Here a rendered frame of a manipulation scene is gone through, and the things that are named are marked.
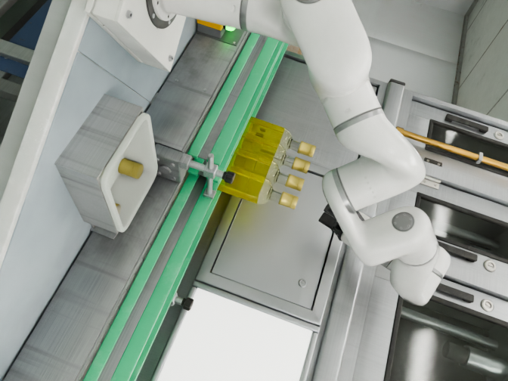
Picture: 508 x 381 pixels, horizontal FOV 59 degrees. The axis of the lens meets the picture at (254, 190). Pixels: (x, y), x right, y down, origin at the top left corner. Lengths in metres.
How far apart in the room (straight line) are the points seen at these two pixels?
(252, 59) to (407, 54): 5.56
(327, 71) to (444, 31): 6.72
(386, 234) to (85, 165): 0.53
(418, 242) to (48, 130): 0.64
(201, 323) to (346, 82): 0.71
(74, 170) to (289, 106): 0.92
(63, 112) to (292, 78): 1.01
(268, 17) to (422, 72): 5.82
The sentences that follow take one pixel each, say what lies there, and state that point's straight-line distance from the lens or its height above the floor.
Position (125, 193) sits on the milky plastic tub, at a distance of 1.01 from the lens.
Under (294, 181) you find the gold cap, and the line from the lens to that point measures 1.17.
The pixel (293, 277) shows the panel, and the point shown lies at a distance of 1.21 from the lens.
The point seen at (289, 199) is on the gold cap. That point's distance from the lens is 1.14.
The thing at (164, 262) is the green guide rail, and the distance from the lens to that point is 1.03.
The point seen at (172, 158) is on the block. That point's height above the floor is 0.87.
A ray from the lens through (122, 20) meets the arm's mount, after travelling 0.77.
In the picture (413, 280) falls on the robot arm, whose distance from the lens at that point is 0.98.
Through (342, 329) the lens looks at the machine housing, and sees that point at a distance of 1.20.
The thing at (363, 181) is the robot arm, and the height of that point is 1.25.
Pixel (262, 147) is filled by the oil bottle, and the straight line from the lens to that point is 1.20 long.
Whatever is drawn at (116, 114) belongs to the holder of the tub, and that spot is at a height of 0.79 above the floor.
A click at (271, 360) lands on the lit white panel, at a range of 1.14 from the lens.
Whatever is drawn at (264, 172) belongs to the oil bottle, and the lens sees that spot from 1.16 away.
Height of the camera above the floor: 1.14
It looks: 5 degrees down
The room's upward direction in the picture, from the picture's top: 110 degrees clockwise
